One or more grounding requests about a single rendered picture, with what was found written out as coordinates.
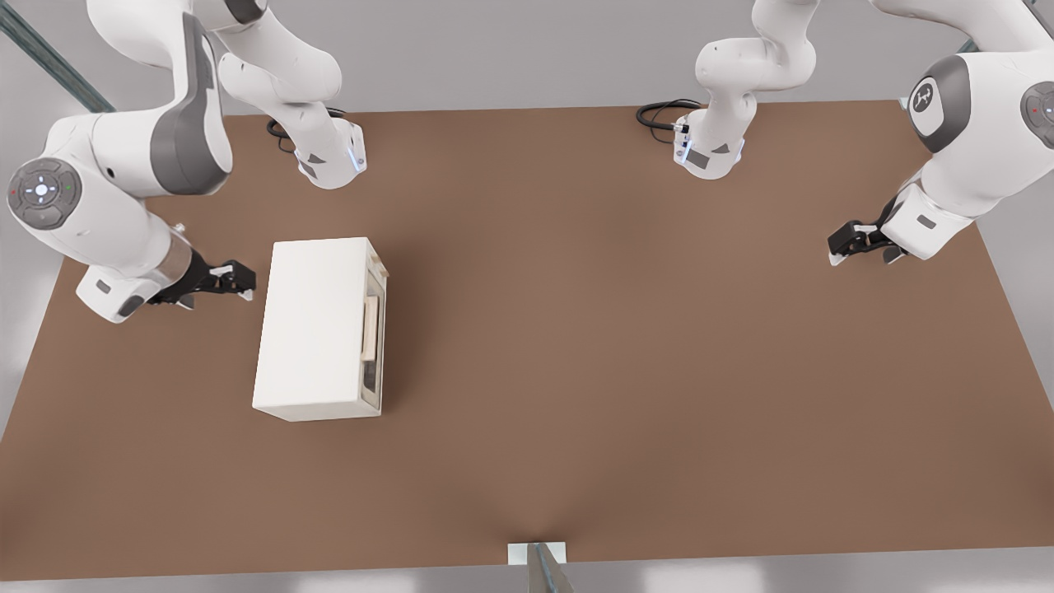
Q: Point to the white oven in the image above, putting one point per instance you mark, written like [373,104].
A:
[313,329]

